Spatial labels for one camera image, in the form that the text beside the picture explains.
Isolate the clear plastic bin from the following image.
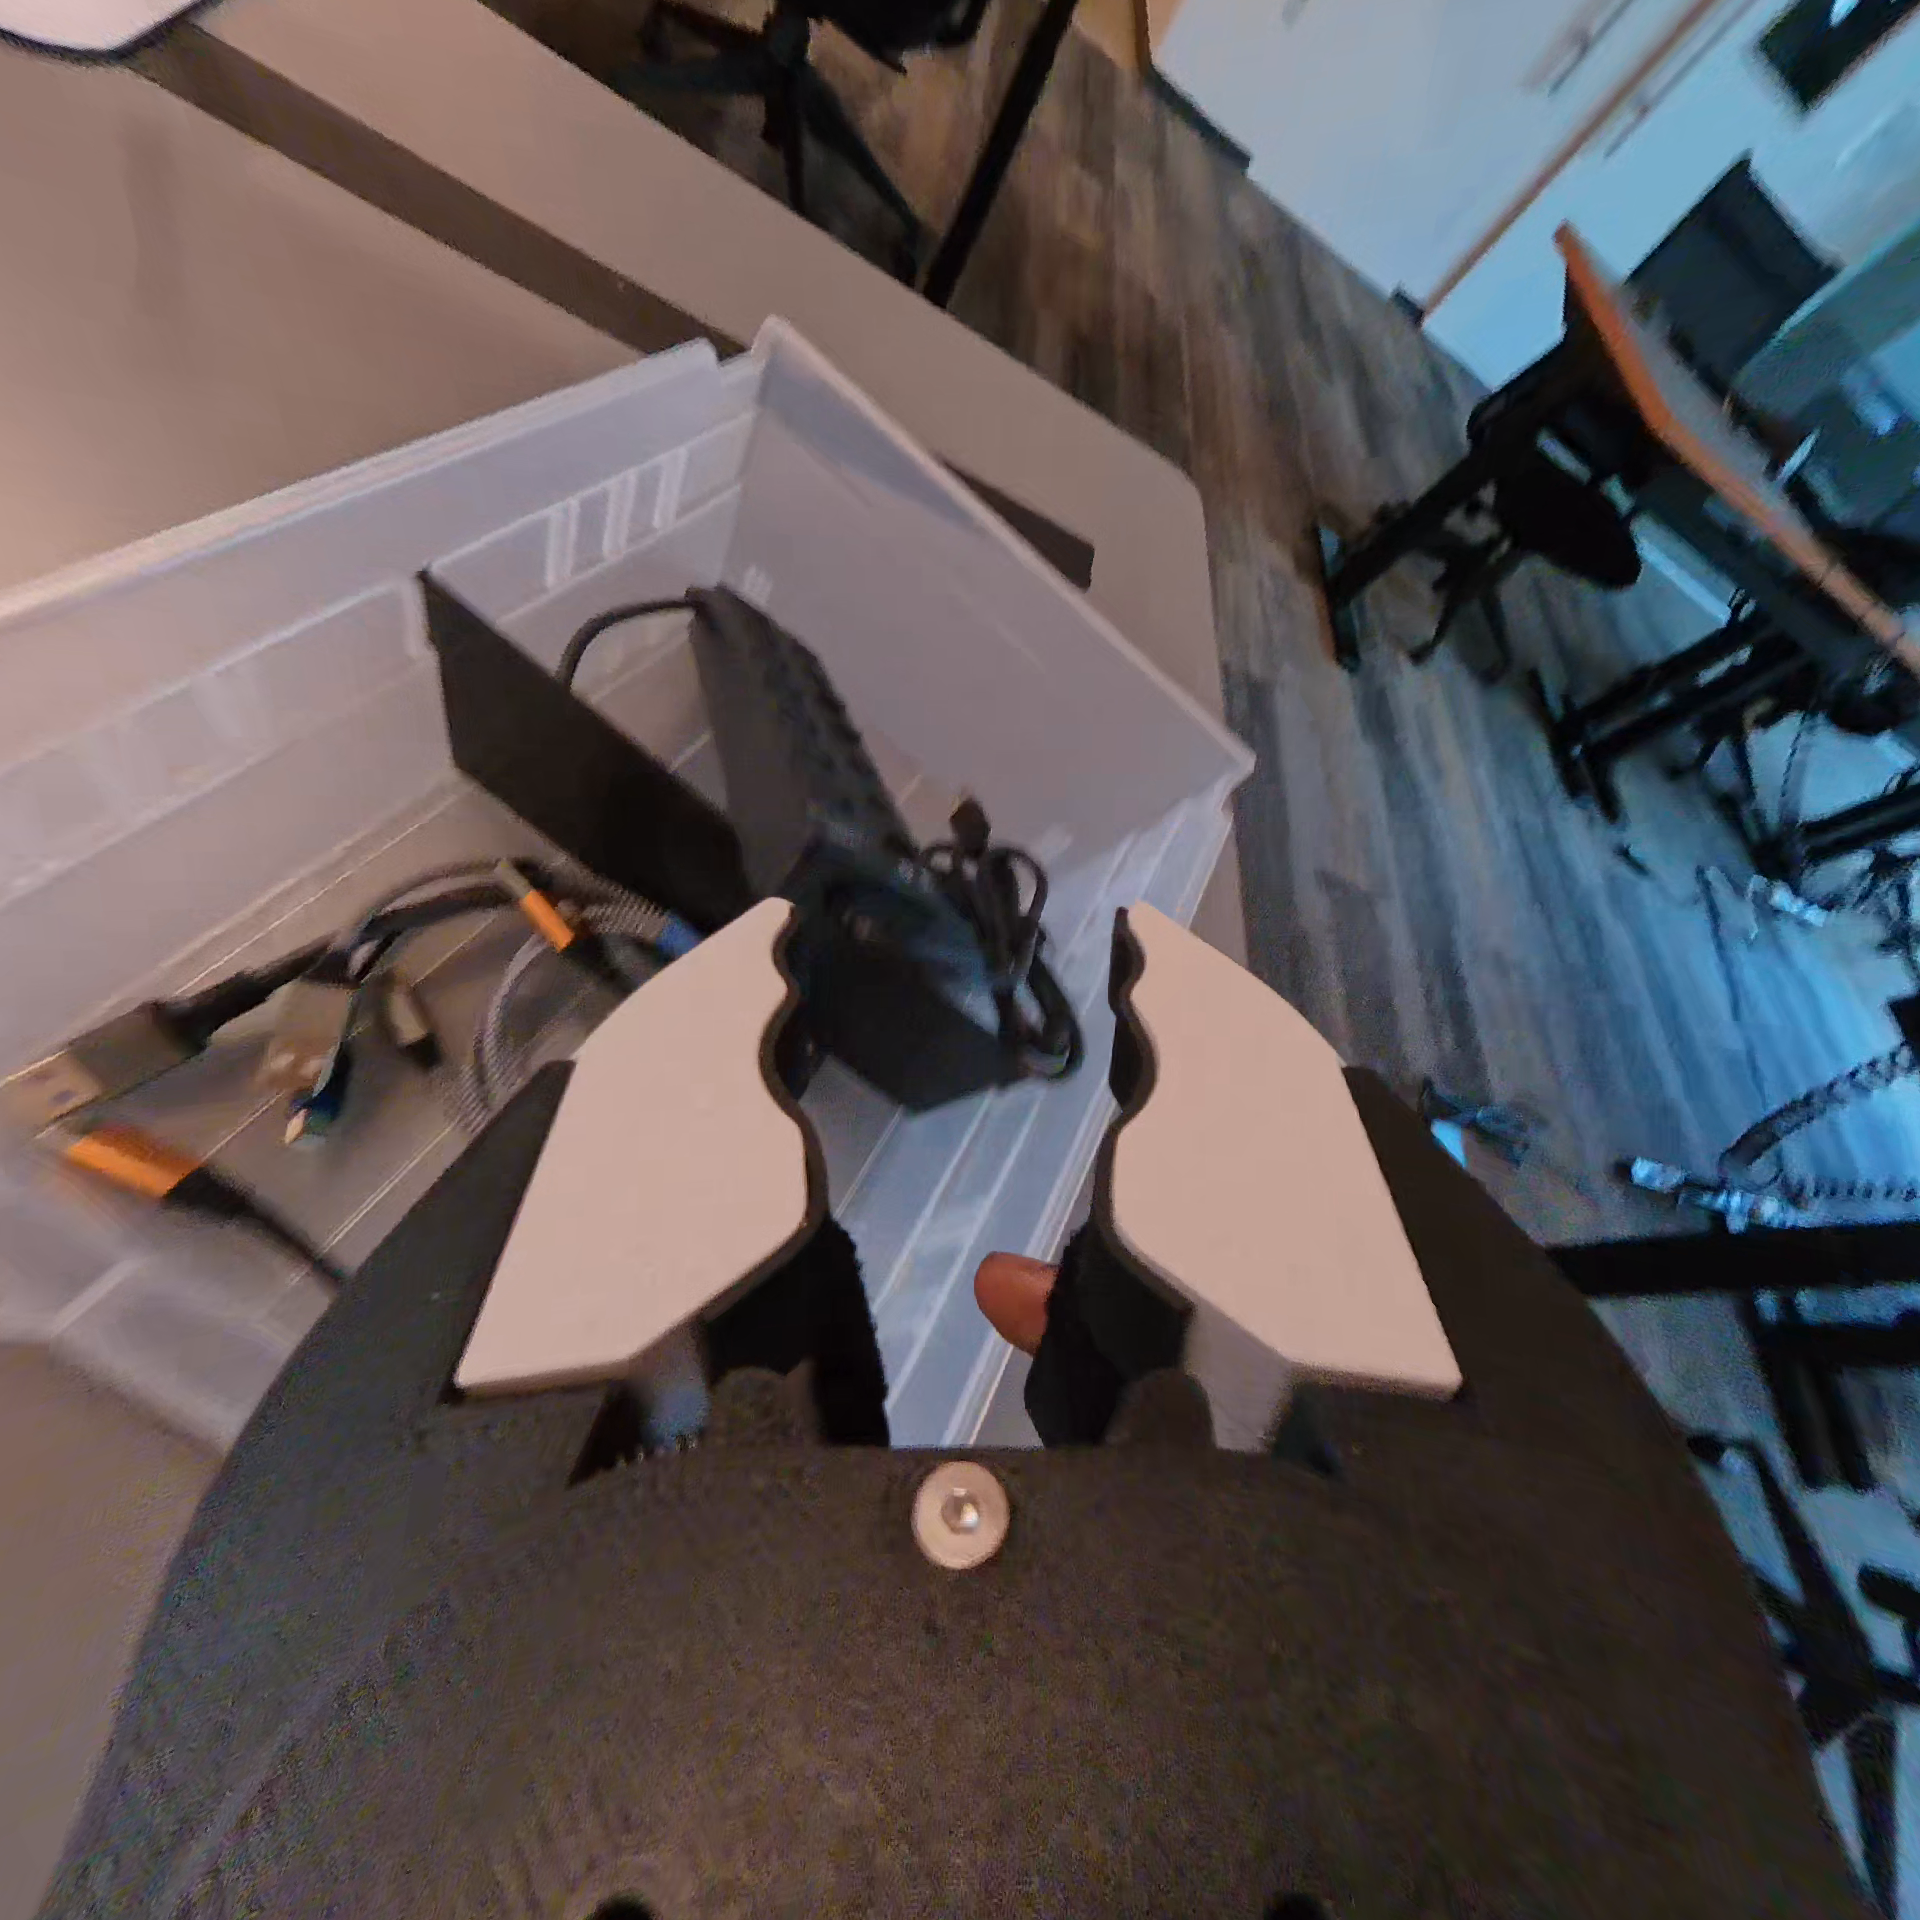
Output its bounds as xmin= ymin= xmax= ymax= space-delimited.
xmin=0 ymin=315 xmax=1260 ymax=1450

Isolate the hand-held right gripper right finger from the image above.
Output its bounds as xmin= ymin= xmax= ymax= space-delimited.
xmin=1090 ymin=904 xmax=1467 ymax=1450

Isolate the person's right hand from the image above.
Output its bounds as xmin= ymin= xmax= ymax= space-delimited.
xmin=971 ymin=1249 xmax=1062 ymax=1362

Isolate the black light stand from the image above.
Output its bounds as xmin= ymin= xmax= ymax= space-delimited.
xmin=636 ymin=0 xmax=1088 ymax=313

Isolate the flat silver usb adapter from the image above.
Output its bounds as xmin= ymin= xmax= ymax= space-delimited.
xmin=0 ymin=1003 xmax=203 ymax=1139

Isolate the black divider panel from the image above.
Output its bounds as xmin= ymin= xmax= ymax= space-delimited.
xmin=416 ymin=570 xmax=762 ymax=945

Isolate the white board stand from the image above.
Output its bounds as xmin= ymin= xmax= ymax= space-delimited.
xmin=0 ymin=0 xmax=207 ymax=67

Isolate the orange-tipped black cable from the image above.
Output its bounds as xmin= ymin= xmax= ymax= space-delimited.
xmin=335 ymin=858 xmax=593 ymax=962
xmin=56 ymin=1124 xmax=353 ymax=1297

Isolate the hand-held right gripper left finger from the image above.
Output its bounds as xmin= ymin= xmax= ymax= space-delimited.
xmin=454 ymin=896 xmax=833 ymax=1429

